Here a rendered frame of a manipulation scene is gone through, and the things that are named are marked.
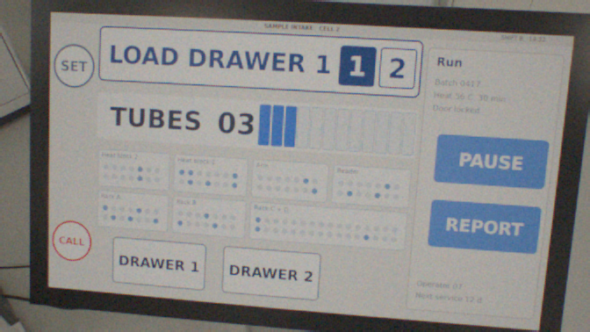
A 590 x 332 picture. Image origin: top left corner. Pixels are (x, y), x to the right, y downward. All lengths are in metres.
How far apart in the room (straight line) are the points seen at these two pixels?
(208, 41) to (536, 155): 0.31
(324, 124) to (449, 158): 0.12
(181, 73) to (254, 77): 0.07
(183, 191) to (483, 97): 0.29
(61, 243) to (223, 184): 0.17
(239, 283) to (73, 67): 0.26
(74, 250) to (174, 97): 0.18
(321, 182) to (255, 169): 0.06
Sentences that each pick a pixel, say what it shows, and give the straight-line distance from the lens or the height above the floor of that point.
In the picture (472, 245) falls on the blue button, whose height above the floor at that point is 1.04.
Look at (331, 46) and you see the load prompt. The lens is 0.43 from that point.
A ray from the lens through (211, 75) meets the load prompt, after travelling 0.44.
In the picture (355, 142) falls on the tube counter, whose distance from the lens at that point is 0.42.
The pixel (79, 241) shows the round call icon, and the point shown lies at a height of 1.02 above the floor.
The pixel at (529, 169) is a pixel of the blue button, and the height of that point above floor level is 1.09.
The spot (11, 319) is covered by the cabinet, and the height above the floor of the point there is 0.23.
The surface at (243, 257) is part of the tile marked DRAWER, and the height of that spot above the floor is 1.01.
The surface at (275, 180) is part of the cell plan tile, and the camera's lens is 0.42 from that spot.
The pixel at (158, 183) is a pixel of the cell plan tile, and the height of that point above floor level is 1.06.
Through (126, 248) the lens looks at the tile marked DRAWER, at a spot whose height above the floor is 1.01.
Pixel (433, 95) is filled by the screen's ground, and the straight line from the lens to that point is 0.43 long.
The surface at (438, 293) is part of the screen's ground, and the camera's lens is 0.46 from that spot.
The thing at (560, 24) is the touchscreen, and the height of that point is 1.19.
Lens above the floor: 1.38
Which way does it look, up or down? 46 degrees down
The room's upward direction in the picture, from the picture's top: straight up
